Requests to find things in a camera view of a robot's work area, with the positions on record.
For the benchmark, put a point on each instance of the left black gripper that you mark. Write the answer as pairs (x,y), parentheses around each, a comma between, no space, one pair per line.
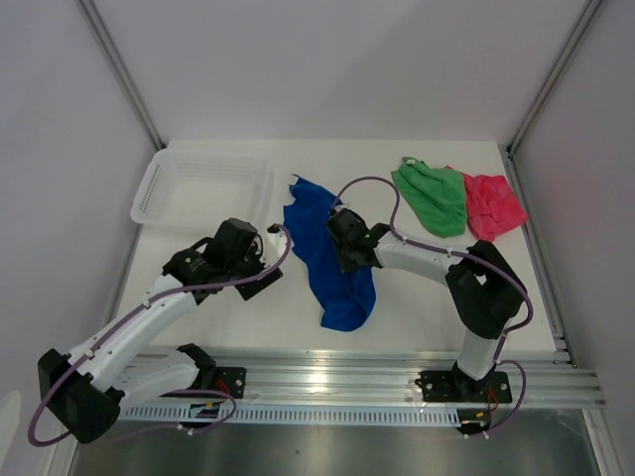
(248,289)

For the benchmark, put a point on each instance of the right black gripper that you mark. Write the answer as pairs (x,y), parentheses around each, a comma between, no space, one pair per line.
(345,266)

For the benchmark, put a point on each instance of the blue towel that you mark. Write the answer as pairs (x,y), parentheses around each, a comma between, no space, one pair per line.
(347,299)

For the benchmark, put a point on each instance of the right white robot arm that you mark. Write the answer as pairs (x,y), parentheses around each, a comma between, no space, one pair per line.
(485,291)

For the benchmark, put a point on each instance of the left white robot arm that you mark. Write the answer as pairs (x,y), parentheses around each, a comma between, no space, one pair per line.
(88,388)

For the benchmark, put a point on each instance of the white plastic basket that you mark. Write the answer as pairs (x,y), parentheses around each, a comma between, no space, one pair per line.
(194,190)

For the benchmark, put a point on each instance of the green towel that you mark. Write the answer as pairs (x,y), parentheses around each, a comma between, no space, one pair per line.
(437,196)

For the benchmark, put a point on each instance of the pink towel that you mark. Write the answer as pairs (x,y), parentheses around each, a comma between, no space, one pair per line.
(492,206)

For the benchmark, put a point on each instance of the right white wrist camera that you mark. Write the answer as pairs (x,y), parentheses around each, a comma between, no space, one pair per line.
(337,206)

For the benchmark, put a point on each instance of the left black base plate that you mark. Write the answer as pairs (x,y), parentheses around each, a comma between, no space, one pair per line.
(228,380)

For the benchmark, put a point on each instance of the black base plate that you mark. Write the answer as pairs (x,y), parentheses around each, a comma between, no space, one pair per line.
(228,380)
(441,386)

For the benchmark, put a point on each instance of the aluminium front rail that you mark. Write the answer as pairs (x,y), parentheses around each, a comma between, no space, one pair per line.
(386,379)

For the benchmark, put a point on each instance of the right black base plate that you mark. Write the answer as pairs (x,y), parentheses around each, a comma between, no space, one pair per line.
(441,386)

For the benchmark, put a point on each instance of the white slotted cable duct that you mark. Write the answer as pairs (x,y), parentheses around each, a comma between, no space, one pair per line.
(184,412)

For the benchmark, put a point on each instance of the left aluminium corner post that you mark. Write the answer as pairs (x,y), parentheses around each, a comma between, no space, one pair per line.
(130,90)

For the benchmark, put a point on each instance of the aluminium corner post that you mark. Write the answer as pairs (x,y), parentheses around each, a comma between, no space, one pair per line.
(581,28)
(130,90)

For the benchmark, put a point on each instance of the right aluminium corner post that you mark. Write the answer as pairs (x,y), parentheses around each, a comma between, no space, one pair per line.
(581,28)

